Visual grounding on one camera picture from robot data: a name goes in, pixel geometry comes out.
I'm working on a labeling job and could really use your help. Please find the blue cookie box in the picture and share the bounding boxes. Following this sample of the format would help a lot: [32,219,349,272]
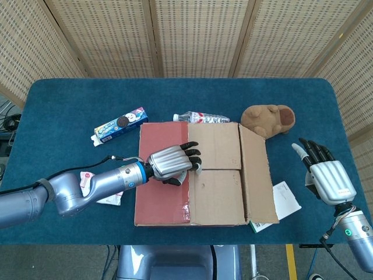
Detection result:
[90,106,150,148]

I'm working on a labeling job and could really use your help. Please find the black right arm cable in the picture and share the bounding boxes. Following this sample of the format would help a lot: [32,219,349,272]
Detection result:
[318,229,362,280]

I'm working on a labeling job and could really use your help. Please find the pink white wet wipes pack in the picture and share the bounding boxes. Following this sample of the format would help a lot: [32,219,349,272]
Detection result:
[79,171,122,207]

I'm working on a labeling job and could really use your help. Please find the black floor equipment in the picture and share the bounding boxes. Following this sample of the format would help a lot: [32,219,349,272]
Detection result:
[0,131,15,160]

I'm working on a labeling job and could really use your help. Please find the black floor cables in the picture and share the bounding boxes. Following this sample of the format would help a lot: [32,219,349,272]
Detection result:
[0,100,23,132]

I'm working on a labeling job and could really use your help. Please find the brown plush toy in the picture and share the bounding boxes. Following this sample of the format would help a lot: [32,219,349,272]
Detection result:
[240,104,297,138]

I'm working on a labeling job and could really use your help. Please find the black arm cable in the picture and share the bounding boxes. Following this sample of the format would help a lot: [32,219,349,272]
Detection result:
[27,155,144,188]
[318,229,362,280]

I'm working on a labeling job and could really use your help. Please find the blue felt table cover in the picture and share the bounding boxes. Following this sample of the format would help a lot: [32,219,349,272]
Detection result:
[0,77,358,246]

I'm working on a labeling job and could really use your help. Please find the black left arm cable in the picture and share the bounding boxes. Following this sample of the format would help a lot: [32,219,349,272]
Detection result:
[27,155,144,188]

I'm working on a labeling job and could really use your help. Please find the blue cable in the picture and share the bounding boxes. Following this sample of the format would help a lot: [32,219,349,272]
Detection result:
[308,247,321,277]

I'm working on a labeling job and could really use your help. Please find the white metal pole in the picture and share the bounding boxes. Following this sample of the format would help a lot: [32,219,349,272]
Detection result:
[249,244,259,280]

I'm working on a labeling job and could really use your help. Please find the brown cardboard box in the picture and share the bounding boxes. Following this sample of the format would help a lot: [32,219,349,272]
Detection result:
[133,121,280,228]

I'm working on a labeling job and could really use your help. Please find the black table edge bracket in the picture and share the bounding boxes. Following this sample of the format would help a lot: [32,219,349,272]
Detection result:
[299,243,340,250]

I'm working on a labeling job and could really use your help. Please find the clear plastic water bottle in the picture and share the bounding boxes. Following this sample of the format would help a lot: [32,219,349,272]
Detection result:
[173,110,231,125]

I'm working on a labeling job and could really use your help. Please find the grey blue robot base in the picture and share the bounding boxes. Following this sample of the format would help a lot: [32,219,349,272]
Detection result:
[115,244,242,280]

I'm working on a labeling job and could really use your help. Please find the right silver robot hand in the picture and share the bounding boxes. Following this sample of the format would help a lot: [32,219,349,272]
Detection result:
[291,138,357,207]

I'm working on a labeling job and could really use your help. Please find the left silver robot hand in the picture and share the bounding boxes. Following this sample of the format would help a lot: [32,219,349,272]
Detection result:
[145,141,203,186]

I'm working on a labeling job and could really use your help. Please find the white and green packet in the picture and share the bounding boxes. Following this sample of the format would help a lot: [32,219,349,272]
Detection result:
[251,180,302,234]

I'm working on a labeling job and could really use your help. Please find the woven folding screen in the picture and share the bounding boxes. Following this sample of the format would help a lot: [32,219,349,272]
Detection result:
[0,0,373,214]

